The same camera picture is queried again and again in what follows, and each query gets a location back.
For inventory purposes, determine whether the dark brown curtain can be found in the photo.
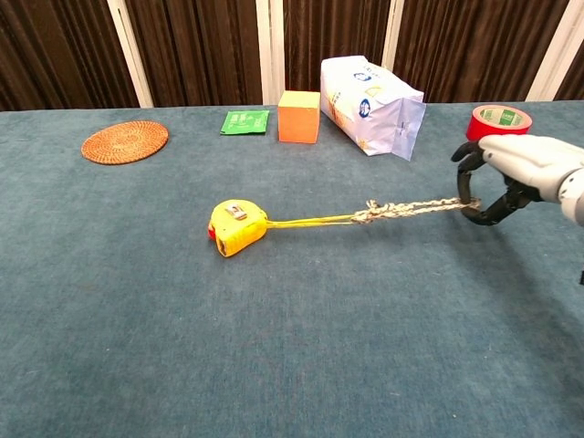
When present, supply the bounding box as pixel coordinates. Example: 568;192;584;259
0;0;584;112

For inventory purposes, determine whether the round woven rattan coaster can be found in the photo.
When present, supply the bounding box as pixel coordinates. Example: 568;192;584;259
80;120;170;166

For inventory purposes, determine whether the blue carpet table cover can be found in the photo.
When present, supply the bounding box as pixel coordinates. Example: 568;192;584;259
0;99;584;438

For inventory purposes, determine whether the orange and yellow cube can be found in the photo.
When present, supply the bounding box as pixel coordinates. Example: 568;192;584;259
276;89;322;145

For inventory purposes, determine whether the white plastic package bag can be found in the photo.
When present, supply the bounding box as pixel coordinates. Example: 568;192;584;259
319;55;428;162

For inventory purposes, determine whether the right black-and-white robot hand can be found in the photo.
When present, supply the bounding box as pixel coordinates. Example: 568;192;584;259
451;134;584;228

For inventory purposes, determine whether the white frame post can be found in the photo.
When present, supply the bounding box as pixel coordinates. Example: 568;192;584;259
106;0;155;110
381;0;406;72
255;0;287;106
525;0;584;102

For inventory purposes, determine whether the yellow tape measure with strap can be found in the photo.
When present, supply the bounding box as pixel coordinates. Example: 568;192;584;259
208;198;362;259

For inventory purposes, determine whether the green sachet packet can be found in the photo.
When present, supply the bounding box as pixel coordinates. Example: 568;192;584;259
219;109;271;137

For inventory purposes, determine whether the red adhesive tape roll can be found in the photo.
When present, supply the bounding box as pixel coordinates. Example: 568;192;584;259
464;104;534;142

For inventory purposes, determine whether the beige braided rope loop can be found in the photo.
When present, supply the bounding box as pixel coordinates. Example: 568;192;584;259
349;195;483;227

